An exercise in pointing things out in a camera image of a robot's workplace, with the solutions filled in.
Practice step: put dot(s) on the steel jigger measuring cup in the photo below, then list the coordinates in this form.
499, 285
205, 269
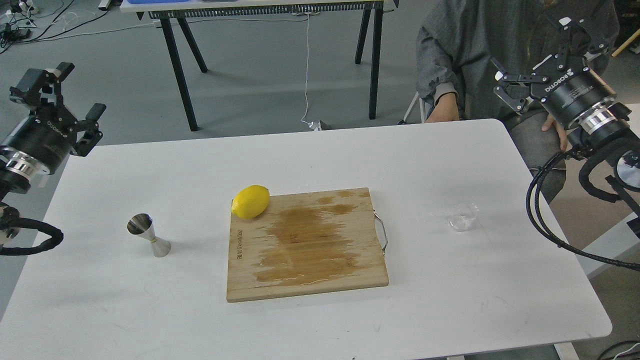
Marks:
141, 225

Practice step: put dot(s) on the person in grey jacket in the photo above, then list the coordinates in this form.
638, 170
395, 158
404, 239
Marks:
455, 76

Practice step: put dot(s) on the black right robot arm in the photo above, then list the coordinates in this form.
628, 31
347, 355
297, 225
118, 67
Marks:
610, 171

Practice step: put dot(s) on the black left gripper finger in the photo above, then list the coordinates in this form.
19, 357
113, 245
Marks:
89, 127
40, 91

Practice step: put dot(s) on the yellow lemon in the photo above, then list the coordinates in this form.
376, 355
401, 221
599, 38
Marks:
250, 202

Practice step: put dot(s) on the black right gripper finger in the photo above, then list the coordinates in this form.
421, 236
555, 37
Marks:
517, 90
581, 42

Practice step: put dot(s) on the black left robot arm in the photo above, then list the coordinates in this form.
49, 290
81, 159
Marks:
22, 236

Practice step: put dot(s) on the wooden cutting board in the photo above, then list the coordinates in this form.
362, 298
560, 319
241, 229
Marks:
306, 243

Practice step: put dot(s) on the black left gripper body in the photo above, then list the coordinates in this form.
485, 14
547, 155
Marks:
39, 144

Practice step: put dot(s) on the small clear glass cup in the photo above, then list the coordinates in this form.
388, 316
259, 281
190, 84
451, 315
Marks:
462, 216

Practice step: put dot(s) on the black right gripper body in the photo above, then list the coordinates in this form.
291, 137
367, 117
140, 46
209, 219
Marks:
576, 98

